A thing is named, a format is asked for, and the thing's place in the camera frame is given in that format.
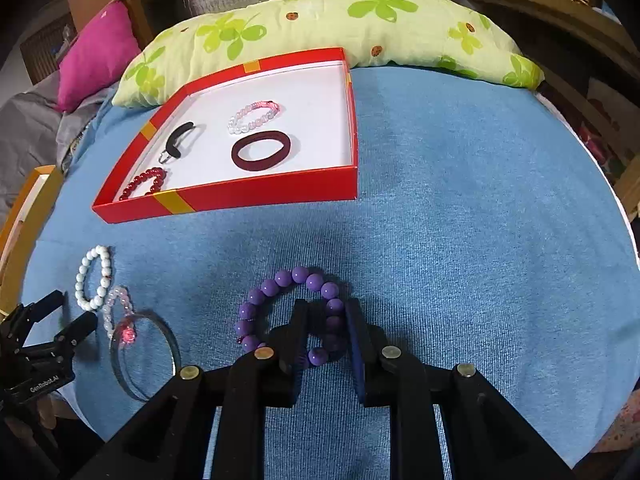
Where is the pink white bead bracelet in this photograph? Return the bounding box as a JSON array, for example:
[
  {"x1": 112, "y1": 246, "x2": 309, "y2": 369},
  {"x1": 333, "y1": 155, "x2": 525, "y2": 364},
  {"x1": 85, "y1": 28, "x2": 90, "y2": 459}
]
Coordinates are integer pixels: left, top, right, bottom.
[{"x1": 227, "y1": 100, "x2": 282, "y2": 136}]

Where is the red bead bracelet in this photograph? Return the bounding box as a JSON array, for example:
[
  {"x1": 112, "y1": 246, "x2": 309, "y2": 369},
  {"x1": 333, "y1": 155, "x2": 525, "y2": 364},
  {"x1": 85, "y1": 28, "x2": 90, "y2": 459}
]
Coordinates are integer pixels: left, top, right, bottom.
[{"x1": 119, "y1": 167, "x2": 169, "y2": 203}]

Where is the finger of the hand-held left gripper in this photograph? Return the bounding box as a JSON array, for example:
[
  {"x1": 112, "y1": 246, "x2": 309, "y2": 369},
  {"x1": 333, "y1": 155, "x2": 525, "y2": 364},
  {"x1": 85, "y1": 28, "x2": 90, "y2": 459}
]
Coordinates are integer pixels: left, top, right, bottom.
[
  {"x1": 16, "y1": 289, "x2": 67, "y2": 329},
  {"x1": 51, "y1": 311, "x2": 99, "y2": 354}
]

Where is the wooden bed frame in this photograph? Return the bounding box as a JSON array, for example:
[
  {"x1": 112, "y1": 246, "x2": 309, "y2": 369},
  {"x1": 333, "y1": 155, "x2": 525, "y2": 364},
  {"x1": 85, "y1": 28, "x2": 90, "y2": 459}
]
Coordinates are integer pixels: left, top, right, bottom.
[{"x1": 455, "y1": 0, "x2": 640, "y2": 211}]

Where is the green floral pillow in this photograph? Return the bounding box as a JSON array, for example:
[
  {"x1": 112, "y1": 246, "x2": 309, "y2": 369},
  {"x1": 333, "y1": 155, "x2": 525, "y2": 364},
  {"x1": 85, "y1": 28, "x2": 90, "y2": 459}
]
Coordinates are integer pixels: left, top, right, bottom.
[{"x1": 111, "y1": 0, "x2": 546, "y2": 108}]

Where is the grey cloth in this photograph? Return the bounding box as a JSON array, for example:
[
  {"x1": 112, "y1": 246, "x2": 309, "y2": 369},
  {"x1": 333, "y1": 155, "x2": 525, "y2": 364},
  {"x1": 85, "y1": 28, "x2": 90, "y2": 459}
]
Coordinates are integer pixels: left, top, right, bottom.
[{"x1": 0, "y1": 77, "x2": 108, "y2": 196}]

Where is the silver metal bangle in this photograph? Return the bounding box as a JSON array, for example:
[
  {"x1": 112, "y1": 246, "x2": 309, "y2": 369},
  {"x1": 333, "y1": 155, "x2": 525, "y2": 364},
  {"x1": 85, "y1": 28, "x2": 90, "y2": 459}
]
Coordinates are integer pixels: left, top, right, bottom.
[{"x1": 111, "y1": 311, "x2": 182, "y2": 402}]

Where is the orange cardboard box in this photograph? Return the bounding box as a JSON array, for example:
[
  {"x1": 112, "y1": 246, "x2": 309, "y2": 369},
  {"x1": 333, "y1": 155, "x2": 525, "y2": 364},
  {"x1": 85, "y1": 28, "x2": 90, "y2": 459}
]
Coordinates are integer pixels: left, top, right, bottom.
[{"x1": 0, "y1": 165, "x2": 65, "y2": 311}]

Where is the maroon hair tie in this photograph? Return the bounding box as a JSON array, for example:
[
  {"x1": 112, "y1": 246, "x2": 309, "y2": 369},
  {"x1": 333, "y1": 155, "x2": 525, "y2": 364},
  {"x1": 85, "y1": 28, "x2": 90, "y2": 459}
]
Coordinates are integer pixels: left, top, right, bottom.
[{"x1": 231, "y1": 130, "x2": 295, "y2": 172}]

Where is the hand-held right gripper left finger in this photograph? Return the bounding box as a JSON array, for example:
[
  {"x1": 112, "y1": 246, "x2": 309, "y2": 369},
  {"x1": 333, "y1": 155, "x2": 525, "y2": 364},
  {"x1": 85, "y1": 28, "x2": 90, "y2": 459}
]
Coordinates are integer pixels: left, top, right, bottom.
[{"x1": 70, "y1": 299, "x2": 310, "y2": 480}]

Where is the purple bead bracelet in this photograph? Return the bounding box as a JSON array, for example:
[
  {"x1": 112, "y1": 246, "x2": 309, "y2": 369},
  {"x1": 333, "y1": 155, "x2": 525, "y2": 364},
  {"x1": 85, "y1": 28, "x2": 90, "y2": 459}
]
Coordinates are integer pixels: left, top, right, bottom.
[{"x1": 235, "y1": 266, "x2": 347, "y2": 367}]

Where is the pink clear bead bracelet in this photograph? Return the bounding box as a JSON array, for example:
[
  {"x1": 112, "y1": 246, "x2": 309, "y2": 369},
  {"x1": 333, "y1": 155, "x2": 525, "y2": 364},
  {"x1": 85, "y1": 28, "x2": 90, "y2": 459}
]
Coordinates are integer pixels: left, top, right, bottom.
[{"x1": 102, "y1": 286, "x2": 138, "y2": 346}]

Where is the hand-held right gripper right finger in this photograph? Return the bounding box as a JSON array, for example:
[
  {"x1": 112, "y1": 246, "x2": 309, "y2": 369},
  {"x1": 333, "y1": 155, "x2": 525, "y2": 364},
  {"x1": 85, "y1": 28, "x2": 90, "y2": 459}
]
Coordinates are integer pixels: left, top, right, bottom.
[{"x1": 344, "y1": 298, "x2": 581, "y2": 480}]

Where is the black hair clip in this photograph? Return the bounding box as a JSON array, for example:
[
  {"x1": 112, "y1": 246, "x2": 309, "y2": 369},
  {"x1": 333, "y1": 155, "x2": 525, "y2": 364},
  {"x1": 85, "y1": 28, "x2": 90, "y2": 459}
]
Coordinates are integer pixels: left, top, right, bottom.
[{"x1": 159, "y1": 121, "x2": 201, "y2": 165}]

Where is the magenta cushion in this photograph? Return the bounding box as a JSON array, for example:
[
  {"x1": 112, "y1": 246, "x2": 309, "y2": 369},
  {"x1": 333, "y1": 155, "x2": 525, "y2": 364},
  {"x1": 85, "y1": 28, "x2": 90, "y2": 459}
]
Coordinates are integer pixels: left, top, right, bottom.
[{"x1": 56, "y1": 1, "x2": 143, "y2": 113}]

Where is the red cardboard box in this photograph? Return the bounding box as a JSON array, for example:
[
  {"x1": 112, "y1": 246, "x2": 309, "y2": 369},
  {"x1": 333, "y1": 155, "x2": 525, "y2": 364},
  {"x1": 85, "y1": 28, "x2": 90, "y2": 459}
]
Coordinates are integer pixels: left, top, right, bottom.
[{"x1": 92, "y1": 48, "x2": 359, "y2": 224}]

